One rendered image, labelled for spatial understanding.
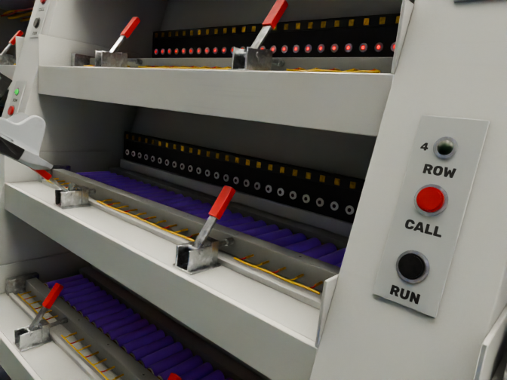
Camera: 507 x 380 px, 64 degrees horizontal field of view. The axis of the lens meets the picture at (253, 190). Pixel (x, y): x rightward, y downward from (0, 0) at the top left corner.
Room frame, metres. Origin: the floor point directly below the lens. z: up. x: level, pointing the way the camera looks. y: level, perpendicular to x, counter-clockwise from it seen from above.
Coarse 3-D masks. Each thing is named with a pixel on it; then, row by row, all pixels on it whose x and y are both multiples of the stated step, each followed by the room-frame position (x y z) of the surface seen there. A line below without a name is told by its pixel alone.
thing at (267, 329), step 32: (64, 160) 0.73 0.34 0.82; (96, 160) 0.77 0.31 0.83; (128, 160) 0.77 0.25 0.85; (32, 192) 0.62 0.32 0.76; (32, 224) 0.60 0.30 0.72; (64, 224) 0.53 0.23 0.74; (96, 224) 0.50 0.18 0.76; (128, 224) 0.52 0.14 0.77; (320, 224) 0.50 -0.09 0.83; (352, 224) 0.47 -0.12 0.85; (96, 256) 0.48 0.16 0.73; (128, 256) 0.43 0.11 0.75; (160, 256) 0.42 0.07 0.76; (224, 256) 0.44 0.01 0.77; (160, 288) 0.40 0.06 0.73; (192, 288) 0.37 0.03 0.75; (224, 288) 0.36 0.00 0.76; (256, 288) 0.37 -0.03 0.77; (192, 320) 0.37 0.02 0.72; (224, 320) 0.34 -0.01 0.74; (256, 320) 0.32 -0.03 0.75; (288, 320) 0.32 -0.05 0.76; (320, 320) 0.28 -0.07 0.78; (256, 352) 0.32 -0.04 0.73; (288, 352) 0.30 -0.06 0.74
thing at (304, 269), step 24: (96, 192) 0.61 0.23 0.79; (120, 192) 0.58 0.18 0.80; (144, 216) 0.54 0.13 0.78; (168, 216) 0.50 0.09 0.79; (192, 216) 0.49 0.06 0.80; (192, 240) 0.45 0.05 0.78; (240, 240) 0.43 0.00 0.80; (264, 264) 0.40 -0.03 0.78; (288, 264) 0.39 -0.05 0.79; (312, 264) 0.38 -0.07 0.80; (312, 288) 0.36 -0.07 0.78
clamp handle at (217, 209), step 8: (224, 192) 0.41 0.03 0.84; (232, 192) 0.41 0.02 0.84; (216, 200) 0.41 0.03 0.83; (224, 200) 0.41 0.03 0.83; (216, 208) 0.41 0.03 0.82; (224, 208) 0.41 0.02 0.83; (216, 216) 0.40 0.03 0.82; (208, 224) 0.40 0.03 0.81; (200, 232) 0.40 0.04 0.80; (208, 232) 0.40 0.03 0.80; (200, 240) 0.40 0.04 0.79
